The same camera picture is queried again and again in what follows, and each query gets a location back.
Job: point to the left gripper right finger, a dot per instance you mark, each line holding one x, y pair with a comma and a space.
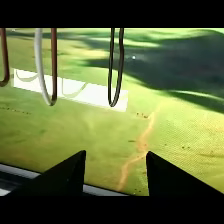
166, 181

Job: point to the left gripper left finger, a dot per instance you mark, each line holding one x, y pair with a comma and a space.
66, 180

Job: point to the black clothes hanger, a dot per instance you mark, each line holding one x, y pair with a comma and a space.
110, 66

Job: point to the brown clothes hanger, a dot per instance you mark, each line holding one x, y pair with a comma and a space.
4, 60

